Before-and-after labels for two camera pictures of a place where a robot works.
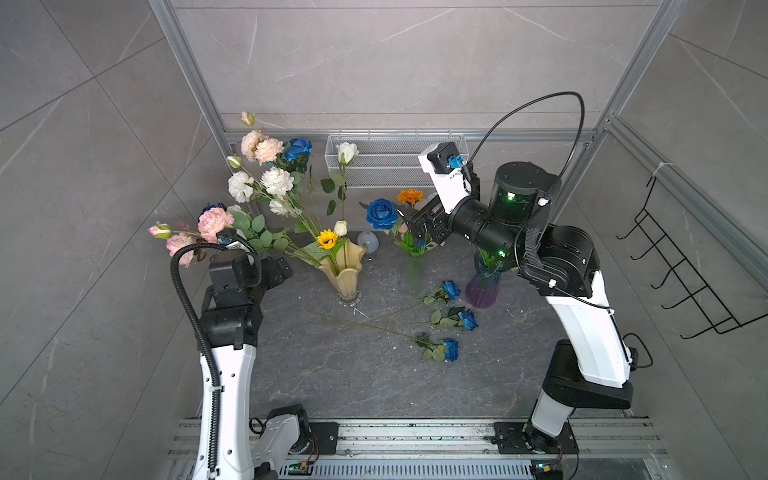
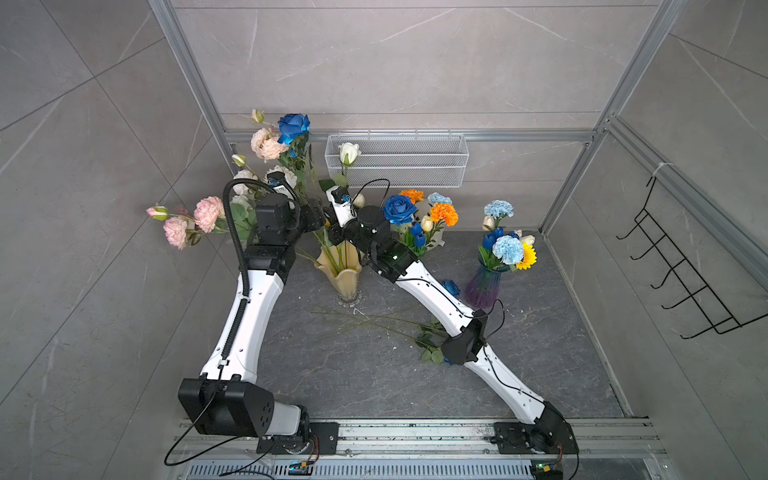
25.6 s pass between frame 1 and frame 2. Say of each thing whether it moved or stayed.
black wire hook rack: stayed
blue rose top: moved
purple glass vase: stayed
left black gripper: moved
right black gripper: moved
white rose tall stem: stayed
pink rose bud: moved
